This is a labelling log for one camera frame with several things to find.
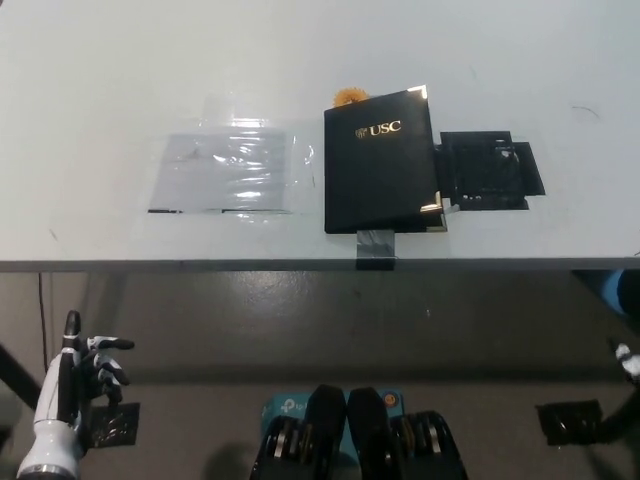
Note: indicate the grey duct tape strip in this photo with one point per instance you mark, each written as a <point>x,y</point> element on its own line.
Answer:
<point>376,247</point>

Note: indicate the teal TP-Link box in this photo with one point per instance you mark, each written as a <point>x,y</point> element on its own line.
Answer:
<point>287,404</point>

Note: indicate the black ribbed robot block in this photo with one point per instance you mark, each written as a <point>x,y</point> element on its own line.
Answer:
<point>395,445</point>
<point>305,440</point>

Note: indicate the black slanted leg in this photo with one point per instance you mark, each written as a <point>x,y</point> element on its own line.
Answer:
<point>17,372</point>

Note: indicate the black curved base leg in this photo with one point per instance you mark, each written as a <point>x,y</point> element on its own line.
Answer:
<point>622,415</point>

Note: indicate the black ribbed right robot block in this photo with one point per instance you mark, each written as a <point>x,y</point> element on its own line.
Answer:
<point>395,445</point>

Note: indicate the clear plastic tape sheet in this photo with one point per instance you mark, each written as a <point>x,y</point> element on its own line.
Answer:
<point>225,165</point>

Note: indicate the blue round object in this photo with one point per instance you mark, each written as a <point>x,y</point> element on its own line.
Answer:
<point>615,292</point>

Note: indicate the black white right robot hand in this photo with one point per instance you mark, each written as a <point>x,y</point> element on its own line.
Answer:
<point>629,361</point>

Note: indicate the black ribbed left robot block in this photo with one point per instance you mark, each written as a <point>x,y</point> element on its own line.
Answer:
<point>305,440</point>

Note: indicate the black USC diary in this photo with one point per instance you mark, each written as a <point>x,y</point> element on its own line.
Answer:
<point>375,170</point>

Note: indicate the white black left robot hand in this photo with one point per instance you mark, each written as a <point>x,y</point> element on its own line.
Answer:
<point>55,395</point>

